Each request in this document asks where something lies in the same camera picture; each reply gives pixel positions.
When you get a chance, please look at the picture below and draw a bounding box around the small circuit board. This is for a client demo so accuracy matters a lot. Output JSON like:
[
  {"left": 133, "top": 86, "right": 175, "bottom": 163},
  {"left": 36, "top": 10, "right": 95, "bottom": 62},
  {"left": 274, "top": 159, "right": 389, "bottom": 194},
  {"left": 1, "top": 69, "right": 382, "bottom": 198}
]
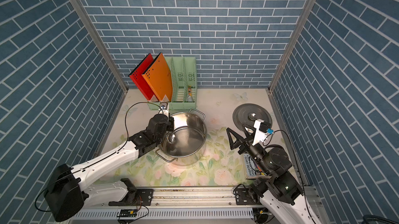
[{"left": 117, "top": 209, "right": 138, "bottom": 219}]

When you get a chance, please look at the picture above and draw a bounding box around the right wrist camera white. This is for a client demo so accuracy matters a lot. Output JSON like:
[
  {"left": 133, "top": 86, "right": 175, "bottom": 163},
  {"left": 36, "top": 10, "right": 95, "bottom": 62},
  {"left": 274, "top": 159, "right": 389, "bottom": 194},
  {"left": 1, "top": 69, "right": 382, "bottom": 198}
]
[{"left": 252, "top": 120, "right": 274, "bottom": 146}]

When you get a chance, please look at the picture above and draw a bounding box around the steel pot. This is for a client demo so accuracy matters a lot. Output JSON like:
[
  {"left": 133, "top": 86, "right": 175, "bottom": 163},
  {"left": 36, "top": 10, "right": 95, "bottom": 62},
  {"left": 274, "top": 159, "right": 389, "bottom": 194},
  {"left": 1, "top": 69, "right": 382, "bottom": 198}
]
[{"left": 155, "top": 109, "right": 207, "bottom": 167}]

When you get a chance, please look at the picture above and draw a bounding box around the orange folder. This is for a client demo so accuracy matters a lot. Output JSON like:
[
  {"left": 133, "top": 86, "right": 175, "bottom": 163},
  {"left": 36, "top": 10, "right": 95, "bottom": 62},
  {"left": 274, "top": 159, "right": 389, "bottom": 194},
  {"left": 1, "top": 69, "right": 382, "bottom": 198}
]
[{"left": 142, "top": 53, "right": 173, "bottom": 102}]

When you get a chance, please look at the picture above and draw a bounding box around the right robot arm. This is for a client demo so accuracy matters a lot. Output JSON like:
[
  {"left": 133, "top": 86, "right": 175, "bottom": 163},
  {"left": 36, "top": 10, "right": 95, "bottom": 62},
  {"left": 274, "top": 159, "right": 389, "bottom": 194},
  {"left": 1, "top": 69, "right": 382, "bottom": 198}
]
[{"left": 227, "top": 126, "right": 321, "bottom": 224}]

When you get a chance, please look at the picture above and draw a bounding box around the metal ladle spoon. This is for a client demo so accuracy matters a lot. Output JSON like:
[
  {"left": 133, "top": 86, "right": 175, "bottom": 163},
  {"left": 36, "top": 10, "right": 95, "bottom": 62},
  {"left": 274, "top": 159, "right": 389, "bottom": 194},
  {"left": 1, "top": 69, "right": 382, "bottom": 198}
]
[{"left": 166, "top": 131, "right": 177, "bottom": 145}]

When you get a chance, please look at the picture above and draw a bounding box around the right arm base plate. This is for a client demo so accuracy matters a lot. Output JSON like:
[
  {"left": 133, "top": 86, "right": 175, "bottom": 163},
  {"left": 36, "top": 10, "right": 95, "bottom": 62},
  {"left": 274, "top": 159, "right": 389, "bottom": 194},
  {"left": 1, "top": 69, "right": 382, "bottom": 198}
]
[{"left": 233, "top": 188, "right": 261, "bottom": 205}]

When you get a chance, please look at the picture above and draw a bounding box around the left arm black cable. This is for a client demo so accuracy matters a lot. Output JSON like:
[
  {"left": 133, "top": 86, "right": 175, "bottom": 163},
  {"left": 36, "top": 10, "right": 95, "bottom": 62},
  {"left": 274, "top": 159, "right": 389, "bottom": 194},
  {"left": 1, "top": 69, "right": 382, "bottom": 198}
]
[{"left": 34, "top": 101, "right": 163, "bottom": 213}]

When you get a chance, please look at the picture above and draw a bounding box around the green file organizer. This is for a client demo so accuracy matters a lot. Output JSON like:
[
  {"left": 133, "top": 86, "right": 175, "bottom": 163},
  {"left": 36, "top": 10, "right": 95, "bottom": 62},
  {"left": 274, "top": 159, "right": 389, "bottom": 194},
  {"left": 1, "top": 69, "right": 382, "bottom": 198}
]
[{"left": 165, "top": 57, "right": 197, "bottom": 110}]

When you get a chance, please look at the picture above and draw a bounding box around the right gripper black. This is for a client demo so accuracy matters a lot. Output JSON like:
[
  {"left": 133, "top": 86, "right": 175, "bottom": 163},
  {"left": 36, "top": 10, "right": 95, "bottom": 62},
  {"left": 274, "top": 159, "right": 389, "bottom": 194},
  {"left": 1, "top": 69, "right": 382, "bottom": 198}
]
[{"left": 228, "top": 123, "right": 272, "bottom": 176}]

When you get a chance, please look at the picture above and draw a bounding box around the colourful children's book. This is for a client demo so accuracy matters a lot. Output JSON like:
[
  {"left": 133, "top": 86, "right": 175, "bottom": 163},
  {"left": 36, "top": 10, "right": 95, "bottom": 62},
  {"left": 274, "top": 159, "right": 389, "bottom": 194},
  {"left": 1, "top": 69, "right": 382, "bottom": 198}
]
[{"left": 243, "top": 153, "right": 270, "bottom": 180}]

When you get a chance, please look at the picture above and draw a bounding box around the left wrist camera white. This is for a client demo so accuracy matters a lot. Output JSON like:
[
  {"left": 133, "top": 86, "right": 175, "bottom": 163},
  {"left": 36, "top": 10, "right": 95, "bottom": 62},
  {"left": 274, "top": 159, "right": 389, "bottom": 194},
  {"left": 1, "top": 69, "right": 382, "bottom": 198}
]
[{"left": 159, "top": 102, "right": 169, "bottom": 117}]

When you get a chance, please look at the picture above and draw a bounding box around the red folder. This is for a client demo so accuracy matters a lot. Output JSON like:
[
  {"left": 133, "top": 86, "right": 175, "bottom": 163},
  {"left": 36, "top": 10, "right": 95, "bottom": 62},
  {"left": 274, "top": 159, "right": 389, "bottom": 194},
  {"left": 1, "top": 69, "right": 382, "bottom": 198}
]
[{"left": 129, "top": 53, "right": 158, "bottom": 102}]

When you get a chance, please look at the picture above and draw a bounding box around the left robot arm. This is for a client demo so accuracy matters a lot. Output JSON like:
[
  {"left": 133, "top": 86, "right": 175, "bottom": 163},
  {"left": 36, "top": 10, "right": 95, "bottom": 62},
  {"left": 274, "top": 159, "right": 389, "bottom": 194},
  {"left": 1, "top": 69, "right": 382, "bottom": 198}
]
[{"left": 42, "top": 114, "right": 174, "bottom": 222}]

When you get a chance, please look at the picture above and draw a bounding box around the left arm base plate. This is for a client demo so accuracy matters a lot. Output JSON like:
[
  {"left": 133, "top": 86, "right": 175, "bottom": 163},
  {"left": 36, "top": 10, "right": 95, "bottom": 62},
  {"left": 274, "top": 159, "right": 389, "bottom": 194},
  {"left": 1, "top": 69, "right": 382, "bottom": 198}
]
[{"left": 109, "top": 189, "right": 154, "bottom": 206}]

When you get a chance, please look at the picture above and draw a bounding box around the steel pot lid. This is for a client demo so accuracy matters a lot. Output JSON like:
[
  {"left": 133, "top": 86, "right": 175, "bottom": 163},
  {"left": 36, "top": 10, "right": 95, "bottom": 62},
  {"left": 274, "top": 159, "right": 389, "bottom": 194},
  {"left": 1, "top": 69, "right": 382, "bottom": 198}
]
[{"left": 232, "top": 103, "right": 273, "bottom": 131}]

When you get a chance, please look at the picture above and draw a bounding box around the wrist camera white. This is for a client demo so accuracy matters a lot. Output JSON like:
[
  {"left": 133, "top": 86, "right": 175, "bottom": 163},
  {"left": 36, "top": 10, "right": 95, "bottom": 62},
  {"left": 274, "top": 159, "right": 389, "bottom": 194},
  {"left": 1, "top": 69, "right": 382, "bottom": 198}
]
[
  {"left": 252, "top": 120, "right": 274, "bottom": 146},
  {"left": 159, "top": 102, "right": 169, "bottom": 117}
]

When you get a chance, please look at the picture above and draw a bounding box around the aluminium front rail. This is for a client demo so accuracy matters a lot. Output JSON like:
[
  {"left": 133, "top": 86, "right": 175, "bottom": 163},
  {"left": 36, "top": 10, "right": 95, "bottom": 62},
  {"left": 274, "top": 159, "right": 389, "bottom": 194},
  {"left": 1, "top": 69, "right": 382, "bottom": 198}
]
[{"left": 59, "top": 185, "right": 328, "bottom": 224}]

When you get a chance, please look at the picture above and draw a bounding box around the small item in organizer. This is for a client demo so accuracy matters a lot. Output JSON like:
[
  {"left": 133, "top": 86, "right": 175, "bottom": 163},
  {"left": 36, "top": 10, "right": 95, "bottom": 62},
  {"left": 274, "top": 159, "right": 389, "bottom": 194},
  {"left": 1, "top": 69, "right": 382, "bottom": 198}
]
[{"left": 187, "top": 86, "right": 194, "bottom": 102}]

